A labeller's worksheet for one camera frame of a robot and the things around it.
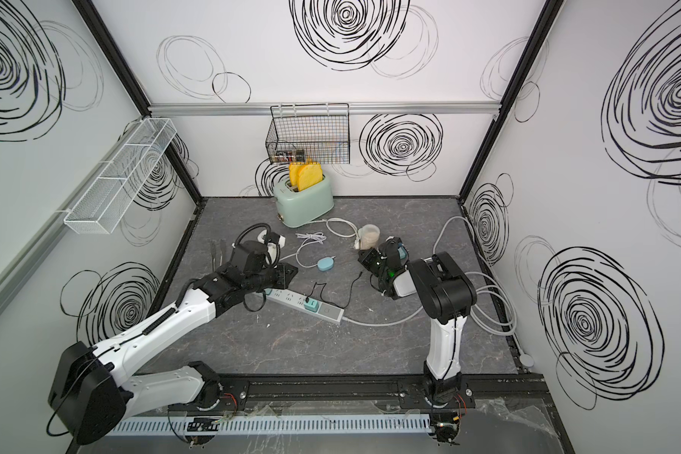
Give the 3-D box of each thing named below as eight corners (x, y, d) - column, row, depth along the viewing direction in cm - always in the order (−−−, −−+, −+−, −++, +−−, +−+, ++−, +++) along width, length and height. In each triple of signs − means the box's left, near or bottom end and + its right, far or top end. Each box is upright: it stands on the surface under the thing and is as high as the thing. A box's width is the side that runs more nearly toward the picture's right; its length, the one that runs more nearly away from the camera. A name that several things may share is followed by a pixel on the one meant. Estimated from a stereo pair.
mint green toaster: (282, 232, 111) (274, 205, 99) (280, 209, 119) (273, 182, 107) (336, 223, 114) (334, 196, 102) (330, 202, 122) (329, 174, 110)
